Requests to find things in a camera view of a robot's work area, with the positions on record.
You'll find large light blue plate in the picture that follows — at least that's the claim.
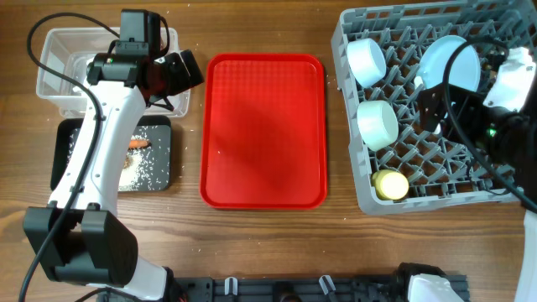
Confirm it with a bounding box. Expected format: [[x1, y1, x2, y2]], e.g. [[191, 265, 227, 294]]
[[416, 35, 481, 92]]

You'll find clear plastic waste bin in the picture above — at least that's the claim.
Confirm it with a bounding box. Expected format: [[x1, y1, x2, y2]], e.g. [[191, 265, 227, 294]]
[[35, 27, 192, 118]]

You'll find light blue bowl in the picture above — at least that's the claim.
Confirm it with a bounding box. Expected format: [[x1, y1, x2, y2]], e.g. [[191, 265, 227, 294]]
[[347, 39, 387, 88]]

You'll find white rice pile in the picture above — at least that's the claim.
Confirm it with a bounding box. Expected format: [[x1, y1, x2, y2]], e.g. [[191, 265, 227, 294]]
[[118, 124, 172, 192]]

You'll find yellow cup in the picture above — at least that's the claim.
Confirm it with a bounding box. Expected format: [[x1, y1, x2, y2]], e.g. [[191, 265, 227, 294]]
[[371, 169, 409, 200]]

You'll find red serving tray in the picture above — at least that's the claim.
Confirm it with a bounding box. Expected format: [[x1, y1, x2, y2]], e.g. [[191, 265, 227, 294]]
[[200, 53, 328, 211]]

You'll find grey dishwasher rack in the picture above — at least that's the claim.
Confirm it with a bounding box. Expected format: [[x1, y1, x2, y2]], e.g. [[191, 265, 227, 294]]
[[331, 1, 536, 215]]

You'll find green bowl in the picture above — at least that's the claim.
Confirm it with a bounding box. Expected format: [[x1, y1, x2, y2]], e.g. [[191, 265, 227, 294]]
[[357, 101, 399, 152]]

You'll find white plastic spoon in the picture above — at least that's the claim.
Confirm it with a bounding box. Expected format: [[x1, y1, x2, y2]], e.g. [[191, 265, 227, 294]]
[[414, 75, 425, 87]]

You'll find orange carrot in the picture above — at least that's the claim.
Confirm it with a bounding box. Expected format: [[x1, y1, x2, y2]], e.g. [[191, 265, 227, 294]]
[[128, 139, 151, 149]]

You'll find brown food scrap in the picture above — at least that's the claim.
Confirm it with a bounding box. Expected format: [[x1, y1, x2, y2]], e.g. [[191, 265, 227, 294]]
[[123, 156, 135, 169]]

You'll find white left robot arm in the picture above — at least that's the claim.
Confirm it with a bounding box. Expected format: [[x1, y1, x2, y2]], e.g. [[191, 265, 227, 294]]
[[23, 9, 204, 301]]

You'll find black food waste tray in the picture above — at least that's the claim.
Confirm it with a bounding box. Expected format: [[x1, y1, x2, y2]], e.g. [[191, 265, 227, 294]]
[[50, 116, 172, 192]]

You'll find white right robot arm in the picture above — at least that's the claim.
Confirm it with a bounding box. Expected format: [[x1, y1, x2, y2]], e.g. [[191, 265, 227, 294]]
[[417, 83, 536, 301]]

